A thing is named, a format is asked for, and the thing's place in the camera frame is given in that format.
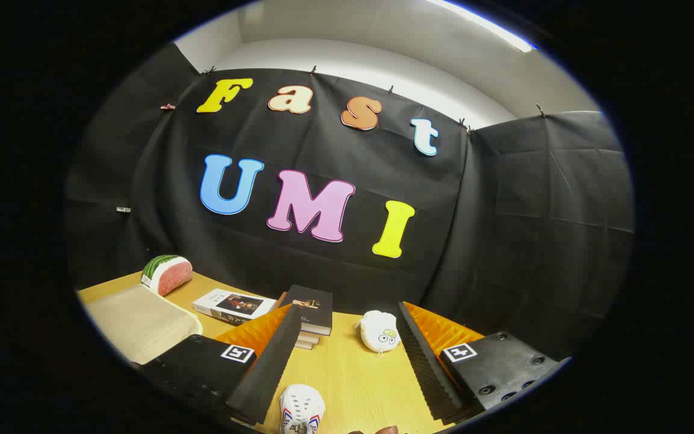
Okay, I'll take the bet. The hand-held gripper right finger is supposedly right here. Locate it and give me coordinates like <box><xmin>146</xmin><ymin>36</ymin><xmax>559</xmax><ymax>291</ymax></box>
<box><xmin>397</xmin><ymin>301</ymin><xmax>572</xmax><ymax>421</ymax></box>

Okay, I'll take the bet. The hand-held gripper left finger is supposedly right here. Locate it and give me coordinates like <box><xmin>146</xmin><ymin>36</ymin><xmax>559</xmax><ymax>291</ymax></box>
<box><xmin>140</xmin><ymin>303</ymin><xmax>304</xmax><ymax>426</ymax></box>

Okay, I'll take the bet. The white canvas shoe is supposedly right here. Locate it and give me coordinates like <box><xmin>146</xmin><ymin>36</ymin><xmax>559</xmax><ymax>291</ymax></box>
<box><xmin>279</xmin><ymin>384</ymin><xmax>326</xmax><ymax>434</ymax></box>

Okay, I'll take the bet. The beige fabric storage box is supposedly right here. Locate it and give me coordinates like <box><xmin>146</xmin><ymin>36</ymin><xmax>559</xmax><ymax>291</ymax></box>
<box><xmin>82</xmin><ymin>283</ymin><xmax>204</xmax><ymax>365</ymax></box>

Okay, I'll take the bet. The white plush pouch with eyes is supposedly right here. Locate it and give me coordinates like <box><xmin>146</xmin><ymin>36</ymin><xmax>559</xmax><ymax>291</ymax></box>
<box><xmin>356</xmin><ymin>310</ymin><xmax>401</xmax><ymax>356</ymax></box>

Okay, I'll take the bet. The white portrait cover book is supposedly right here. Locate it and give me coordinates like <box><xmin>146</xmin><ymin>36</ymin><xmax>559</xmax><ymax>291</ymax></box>
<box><xmin>193</xmin><ymin>288</ymin><xmax>277</xmax><ymax>327</ymax></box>

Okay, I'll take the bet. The watermelon slice plush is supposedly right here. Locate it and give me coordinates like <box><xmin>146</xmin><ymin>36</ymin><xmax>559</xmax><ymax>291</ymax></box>
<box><xmin>140</xmin><ymin>254</ymin><xmax>193</xmax><ymax>297</ymax></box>

